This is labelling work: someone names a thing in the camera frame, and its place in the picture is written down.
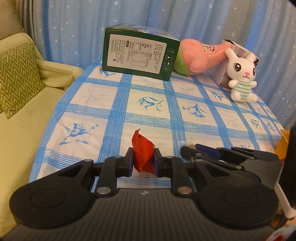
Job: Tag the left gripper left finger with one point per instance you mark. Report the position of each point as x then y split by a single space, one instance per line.
111 169

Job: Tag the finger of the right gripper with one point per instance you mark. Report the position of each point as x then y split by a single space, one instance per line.
195 155
236 154

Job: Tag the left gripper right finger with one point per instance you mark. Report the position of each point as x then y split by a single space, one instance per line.
174 168

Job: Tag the red snack packet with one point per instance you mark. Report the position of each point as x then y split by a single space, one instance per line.
143 153

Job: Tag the orange plastic bin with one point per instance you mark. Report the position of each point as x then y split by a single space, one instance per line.
281 148

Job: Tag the blue checked tablecloth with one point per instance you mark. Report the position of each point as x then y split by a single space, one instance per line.
98 115

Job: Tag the white bunny plush toy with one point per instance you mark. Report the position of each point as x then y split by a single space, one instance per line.
242 72

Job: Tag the pink green plush toy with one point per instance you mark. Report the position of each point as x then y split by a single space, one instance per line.
195 57

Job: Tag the green sofa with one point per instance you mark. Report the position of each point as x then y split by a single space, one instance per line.
22 133

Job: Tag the green white cardboard box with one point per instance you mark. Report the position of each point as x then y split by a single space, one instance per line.
138 50

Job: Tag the green zigzag cushion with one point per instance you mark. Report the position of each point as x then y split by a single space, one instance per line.
20 78

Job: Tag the blue star curtain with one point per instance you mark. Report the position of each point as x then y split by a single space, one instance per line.
72 32

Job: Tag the beige satin cushion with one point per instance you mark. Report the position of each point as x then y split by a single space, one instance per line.
10 22

